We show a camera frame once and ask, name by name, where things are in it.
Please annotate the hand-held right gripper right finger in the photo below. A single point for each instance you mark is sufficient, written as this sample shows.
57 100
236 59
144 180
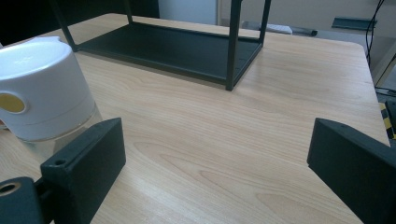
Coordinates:
355 165

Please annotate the white flat object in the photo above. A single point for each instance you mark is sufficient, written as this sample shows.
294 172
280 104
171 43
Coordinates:
279 28

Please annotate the dark tube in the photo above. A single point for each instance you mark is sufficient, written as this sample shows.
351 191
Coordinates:
305 31

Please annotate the dark curtain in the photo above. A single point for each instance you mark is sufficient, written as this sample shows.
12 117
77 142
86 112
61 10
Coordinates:
18 18

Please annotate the black metal rack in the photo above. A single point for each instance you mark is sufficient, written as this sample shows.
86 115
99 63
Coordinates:
168 49

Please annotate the metal stand with striped base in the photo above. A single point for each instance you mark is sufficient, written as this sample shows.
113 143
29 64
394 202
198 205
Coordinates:
387 121

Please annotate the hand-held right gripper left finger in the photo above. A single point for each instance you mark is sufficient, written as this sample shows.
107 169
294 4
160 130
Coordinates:
84 161

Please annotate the dark grey wall bracket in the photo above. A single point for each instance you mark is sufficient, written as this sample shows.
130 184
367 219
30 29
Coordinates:
353 23

